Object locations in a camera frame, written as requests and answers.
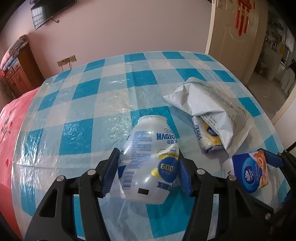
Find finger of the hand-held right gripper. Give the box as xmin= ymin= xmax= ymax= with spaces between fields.
xmin=284 ymin=189 xmax=294 ymax=205
xmin=256 ymin=148 xmax=296 ymax=169

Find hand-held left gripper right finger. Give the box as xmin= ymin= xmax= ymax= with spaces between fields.
xmin=178 ymin=151 xmax=274 ymax=241

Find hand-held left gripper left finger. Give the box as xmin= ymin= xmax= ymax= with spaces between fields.
xmin=24 ymin=148 xmax=121 ymax=241

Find blue tissue pack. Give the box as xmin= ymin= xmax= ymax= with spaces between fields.
xmin=222 ymin=150 xmax=269 ymax=194

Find white plastic drink bottle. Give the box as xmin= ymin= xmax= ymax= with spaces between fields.
xmin=117 ymin=115 xmax=180 ymax=205

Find yellow white tissue pack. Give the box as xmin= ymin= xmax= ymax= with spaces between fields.
xmin=192 ymin=115 xmax=225 ymax=154

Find blue white checkered tablecloth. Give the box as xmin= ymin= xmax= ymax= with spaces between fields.
xmin=10 ymin=51 xmax=292 ymax=241

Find grey white zip bag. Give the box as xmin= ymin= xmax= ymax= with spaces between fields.
xmin=162 ymin=77 xmax=254 ymax=154

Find white appliance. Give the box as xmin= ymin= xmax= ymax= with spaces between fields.
xmin=266 ymin=59 xmax=281 ymax=80
xmin=281 ymin=67 xmax=296 ymax=94

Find red heart print blanket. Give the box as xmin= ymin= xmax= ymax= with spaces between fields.
xmin=0 ymin=88 xmax=41 ymax=241

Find cream door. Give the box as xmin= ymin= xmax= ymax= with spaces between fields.
xmin=205 ymin=0 xmax=270 ymax=85

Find wooden cabinet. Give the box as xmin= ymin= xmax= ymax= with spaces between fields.
xmin=0 ymin=43 xmax=45 ymax=100

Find red door decoration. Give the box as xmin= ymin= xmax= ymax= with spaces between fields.
xmin=235 ymin=0 xmax=253 ymax=36

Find folded pink floral blankets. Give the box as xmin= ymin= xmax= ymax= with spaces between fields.
xmin=0 ymin=35 xmax=28 ymax=71

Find black wall television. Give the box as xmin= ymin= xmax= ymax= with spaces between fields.
xmin=30 ymin=0 xmax=78 ymax=30

